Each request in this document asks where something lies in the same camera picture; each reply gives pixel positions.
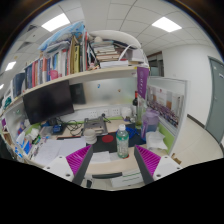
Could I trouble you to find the purple hanging pennant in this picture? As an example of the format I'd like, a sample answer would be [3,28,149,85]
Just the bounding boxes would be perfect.
[137,67,149,98]

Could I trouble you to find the white crumpled tissue paper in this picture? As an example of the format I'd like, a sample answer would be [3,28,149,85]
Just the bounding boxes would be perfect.
[146,131,167,150]

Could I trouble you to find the stack of books on shelf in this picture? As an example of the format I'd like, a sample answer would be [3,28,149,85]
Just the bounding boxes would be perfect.
[91,41,128,68]

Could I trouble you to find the blue plastic bag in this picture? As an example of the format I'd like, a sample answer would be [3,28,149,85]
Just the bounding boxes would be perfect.
[39,21,85,51]

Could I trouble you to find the red round coaster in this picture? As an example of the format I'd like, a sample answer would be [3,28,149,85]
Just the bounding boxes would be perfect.
[102,135,114,143]

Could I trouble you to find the row of upright books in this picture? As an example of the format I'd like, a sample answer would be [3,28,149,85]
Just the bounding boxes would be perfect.
[24,32,91,89]

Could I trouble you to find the white curved helmet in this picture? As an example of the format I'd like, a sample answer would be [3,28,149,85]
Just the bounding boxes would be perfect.
[90,30,141,48]

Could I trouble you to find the grey door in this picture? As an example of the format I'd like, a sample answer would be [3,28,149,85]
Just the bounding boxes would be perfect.
[205,57,224,143]

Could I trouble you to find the white round cup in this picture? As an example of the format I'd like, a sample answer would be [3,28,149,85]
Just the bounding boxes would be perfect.
[84,129,97,144]

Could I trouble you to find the white wooden shelf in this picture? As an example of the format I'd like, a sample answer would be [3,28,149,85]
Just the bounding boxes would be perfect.
[3,66,137,113]

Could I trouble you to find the white paper sheets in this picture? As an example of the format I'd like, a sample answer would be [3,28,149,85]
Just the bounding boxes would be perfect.
[34,137,86,166]

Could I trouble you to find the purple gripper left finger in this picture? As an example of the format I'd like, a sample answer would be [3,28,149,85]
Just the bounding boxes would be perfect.
[66,145,93,185]

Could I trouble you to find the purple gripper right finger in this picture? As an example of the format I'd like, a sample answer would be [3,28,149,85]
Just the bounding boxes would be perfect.
[134,145,161,184]

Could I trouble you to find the grey metal laptop stand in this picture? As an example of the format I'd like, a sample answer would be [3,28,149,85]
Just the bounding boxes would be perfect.
[83,116,108,136]

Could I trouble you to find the black desk mat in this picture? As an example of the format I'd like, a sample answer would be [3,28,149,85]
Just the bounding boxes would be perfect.
[93,124,146,153]

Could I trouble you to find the purple lidded water pitcher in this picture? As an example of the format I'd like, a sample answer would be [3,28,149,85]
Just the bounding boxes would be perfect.
[141,108,159,140]

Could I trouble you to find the clear plastic water bottle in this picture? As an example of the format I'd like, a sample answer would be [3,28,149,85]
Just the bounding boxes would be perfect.
[116,124,129,158]

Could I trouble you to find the dark wine bottle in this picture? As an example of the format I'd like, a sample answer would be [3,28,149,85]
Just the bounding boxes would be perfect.
[132,91,138,117]

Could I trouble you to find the black computer monitor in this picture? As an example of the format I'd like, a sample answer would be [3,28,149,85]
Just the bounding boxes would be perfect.
[23,80,74,124]

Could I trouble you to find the group photo poster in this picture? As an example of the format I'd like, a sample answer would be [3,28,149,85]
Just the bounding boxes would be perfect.
[147,86,184,128]

